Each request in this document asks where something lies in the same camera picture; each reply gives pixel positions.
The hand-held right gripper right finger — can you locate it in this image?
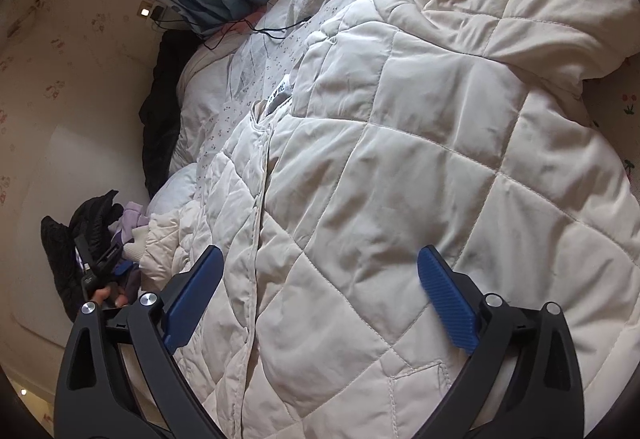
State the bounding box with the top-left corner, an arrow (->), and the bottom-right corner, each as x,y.
416,245 -> 586,439

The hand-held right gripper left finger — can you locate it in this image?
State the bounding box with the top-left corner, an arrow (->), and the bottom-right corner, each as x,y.
54,245 -> 236,439

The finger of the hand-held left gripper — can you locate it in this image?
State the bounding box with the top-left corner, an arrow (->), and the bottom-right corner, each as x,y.
100,246 -> 132,277

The cream quilted comforter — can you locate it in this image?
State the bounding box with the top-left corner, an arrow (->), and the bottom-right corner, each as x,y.
137,0 -> 640,439

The black clothes pile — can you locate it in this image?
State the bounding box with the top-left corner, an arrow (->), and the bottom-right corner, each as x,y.
139,28 -> 201,200

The person's left hand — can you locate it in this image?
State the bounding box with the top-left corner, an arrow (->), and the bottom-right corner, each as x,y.
91,285 -> 132,310

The black puffer jacket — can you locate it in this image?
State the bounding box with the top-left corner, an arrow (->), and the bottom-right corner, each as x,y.
40,189 -> 126,320

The lilac garment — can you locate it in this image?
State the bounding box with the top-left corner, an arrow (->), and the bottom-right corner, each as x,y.
111,200 -> 152,247

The white pillow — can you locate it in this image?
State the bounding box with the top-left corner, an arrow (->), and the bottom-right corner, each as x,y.
149,163 -> 202,216

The black cable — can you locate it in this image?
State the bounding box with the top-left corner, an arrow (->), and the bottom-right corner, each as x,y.
150,15 -> 321,52

